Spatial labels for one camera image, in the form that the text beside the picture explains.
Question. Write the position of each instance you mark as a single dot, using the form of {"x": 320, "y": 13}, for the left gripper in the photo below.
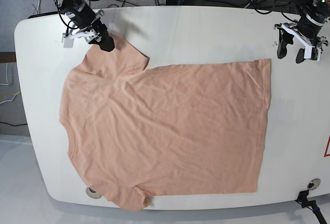
{"x": 306, "y": 30}

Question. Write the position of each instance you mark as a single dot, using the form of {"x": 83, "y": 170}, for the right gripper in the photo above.
{"x": 87, "y": 24}

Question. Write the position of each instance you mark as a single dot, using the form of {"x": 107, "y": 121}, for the peach T-shirt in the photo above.
{"x": 135, "y": 133}

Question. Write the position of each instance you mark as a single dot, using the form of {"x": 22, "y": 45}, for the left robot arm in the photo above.
{"x": 314, "y": 14}

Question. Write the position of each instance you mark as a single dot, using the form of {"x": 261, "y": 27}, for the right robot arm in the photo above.
{"x": 94, "y": 50}

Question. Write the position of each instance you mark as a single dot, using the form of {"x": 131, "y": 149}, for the red warning sticker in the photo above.
{"x": 327, "y": 152}

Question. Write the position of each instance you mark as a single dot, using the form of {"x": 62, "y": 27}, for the right table grommet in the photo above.
{"x": 313, "y": 184}

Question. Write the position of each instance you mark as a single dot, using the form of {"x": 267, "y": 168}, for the table grommet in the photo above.
{"x": 92, "y": 193}
{"x": 313, "y": 184}

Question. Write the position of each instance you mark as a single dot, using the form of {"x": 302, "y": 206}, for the left table grommet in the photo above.
{"x": 92, "y": 193}

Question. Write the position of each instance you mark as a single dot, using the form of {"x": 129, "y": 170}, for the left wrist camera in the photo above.
{"x": 312, "y": 53}

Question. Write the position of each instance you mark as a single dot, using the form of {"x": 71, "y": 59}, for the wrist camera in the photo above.
{"x": 67, "y": 42}
{"x": 312, "y": 53}

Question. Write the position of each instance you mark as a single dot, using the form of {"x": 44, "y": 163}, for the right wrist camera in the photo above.
{"x": 67, "y": 42}

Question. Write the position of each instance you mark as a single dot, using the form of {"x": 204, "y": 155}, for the black clamp with cable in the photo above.
{"x": 304, "y": 202}

